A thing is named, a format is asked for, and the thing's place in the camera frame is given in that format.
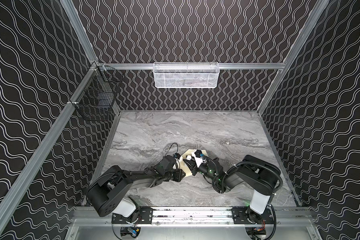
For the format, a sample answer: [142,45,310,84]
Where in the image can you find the cream envelope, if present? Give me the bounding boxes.
[179,149,216,179]

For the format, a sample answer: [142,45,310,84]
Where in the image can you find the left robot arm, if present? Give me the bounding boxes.
[86,155,186,217]

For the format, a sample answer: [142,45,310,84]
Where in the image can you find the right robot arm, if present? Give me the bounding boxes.
[184,152,284,224]

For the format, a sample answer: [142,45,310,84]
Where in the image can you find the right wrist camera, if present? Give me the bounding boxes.
[192,150,206,168]

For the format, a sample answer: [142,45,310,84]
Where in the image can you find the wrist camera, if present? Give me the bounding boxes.
[173,153,181,169]
[192,150,206,168]

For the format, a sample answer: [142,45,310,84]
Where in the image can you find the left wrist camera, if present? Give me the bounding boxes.
[173,153,181,169]

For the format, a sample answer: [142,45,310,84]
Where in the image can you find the white wire mesh basket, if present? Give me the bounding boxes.
[153,62,220,89]

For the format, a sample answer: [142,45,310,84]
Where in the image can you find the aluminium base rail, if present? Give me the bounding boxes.
[71,207,313,227]

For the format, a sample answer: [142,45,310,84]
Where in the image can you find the black wire basket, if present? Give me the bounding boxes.
[74,68,115,122]

